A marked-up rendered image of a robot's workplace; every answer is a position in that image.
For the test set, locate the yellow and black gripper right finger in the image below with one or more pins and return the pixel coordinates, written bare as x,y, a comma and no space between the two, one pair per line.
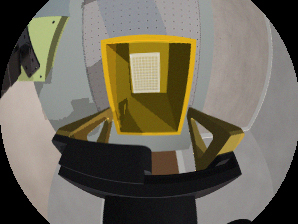
226,137

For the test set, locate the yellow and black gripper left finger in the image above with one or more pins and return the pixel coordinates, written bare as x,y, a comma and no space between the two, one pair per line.
81,128

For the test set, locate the yellow plastics bin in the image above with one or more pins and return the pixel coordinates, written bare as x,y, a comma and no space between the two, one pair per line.
149,113

